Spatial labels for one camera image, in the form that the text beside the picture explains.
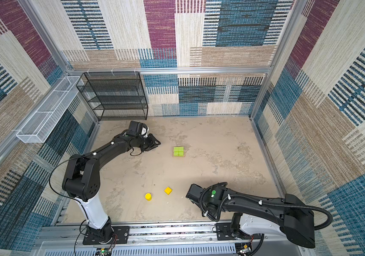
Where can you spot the small yellow square block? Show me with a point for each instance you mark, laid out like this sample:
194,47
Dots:
168,190

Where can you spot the white wire mesh basket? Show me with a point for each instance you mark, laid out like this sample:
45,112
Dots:
42,122

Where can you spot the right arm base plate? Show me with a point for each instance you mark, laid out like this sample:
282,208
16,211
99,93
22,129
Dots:
231,231

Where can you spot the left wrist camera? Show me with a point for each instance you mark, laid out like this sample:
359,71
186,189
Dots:
144,131

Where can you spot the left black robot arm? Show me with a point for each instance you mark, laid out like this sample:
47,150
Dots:
82,182

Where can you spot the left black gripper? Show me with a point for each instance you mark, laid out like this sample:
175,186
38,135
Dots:
152,143

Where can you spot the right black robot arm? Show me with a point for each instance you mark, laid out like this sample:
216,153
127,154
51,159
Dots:
290,216

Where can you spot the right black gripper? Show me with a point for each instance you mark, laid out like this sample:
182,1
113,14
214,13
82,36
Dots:
201,209

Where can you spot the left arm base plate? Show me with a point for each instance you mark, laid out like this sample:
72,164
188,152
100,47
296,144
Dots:
118,235

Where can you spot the black wire shelf rack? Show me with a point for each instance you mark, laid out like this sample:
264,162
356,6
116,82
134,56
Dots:
114,96

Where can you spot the aluminium front rail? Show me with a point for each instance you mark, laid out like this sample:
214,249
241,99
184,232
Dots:
196,238

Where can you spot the yellow cylinder block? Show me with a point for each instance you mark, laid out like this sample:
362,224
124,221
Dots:
148,197

